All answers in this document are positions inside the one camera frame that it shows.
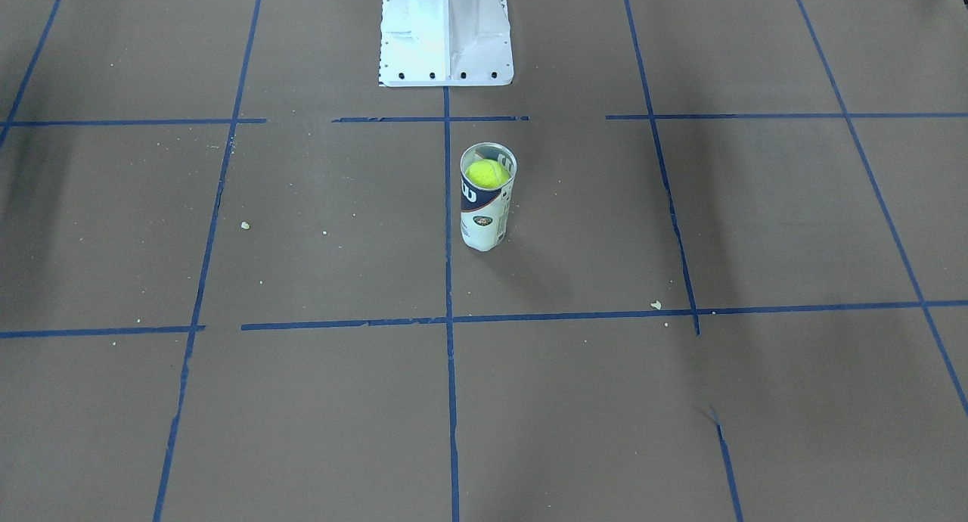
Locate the yellow Wilson tennis ball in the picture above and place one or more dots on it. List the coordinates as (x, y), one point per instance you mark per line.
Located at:
(487, 174)

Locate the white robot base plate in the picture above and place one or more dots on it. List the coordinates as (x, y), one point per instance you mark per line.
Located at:
(435, 43)

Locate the clear tennis ball can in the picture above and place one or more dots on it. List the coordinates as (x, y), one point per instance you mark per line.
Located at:
(484, 213)

